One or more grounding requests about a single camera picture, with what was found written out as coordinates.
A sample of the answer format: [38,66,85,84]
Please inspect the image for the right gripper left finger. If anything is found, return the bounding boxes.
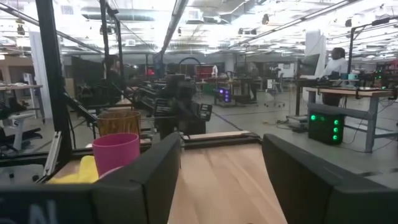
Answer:
[92,133,183,224]

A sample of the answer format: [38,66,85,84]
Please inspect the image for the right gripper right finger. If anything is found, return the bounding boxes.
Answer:
[261,134,337,224]

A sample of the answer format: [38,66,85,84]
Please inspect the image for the pink plastic cup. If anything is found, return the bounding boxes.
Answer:
[92,133,141,179]

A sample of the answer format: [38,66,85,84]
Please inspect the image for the yellow cloth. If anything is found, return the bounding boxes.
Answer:
[47,154,101,185]

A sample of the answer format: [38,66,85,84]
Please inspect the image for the black computer green lights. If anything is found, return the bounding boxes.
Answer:
[307,111,346,146]

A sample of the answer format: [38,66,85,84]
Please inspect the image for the amber translucent cup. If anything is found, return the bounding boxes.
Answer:
[96,110,142,138]

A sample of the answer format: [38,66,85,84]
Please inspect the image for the grey office chair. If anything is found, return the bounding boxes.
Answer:
[263,73,286,108]

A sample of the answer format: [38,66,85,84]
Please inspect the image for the silver aluminium bar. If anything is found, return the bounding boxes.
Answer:
[42,130,62,179]

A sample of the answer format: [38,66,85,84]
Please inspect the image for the wooden-top workbench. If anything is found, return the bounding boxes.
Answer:
[305,86,395,154]

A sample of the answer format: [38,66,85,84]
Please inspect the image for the computer with purple lights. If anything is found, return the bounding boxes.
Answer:
[216,86,233,104]

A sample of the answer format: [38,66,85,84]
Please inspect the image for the person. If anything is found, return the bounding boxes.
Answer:
[322,47,349,107]
[104,55,129,97]

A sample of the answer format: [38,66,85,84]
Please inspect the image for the dark monitor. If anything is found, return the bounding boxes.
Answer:
[298,53,322,78]

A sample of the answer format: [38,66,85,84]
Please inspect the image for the black metal shelf frame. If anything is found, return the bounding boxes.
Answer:
[182,132,264,151]

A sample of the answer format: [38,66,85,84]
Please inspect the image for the black metal frame post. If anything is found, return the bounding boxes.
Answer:
[34,0,73,166]

